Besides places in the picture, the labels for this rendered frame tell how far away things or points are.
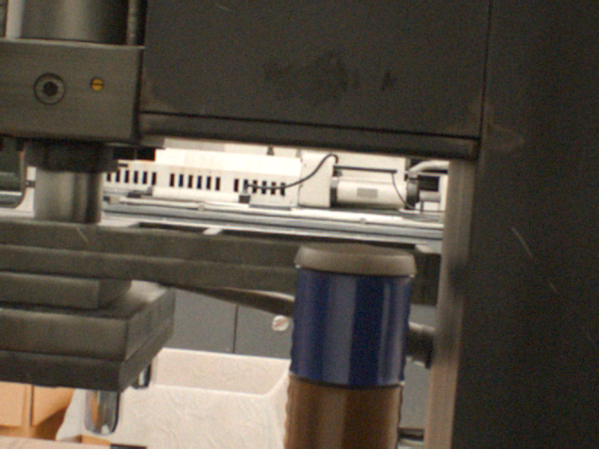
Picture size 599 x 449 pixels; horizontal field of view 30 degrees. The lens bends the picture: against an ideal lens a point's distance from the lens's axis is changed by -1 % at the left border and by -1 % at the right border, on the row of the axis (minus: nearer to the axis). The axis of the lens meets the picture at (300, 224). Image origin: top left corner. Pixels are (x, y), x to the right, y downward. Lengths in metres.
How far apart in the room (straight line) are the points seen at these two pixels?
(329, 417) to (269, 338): 4.78
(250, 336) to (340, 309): 4.80
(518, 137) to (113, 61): 0.20
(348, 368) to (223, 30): 0.25
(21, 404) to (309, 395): 2.59
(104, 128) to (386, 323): 0.26
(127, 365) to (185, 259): 0.06
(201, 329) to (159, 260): 4.59
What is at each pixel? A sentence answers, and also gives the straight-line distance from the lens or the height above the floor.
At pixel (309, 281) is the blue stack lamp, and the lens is 0.36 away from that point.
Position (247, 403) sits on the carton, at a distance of 2.86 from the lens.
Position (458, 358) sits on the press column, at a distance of 0.57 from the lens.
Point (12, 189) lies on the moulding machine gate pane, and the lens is 5.34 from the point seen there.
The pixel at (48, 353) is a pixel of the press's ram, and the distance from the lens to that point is 0.57.
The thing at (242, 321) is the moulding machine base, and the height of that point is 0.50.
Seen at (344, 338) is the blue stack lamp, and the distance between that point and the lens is 0.35.
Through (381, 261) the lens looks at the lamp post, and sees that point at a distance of 0.35.
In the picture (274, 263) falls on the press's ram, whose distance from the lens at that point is 0.58.
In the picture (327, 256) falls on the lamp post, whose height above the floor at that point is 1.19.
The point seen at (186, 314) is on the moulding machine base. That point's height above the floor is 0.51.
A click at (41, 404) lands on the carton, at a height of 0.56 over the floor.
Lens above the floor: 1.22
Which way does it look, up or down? 3 degrees down
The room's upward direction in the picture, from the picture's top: 5 degrees clockwise
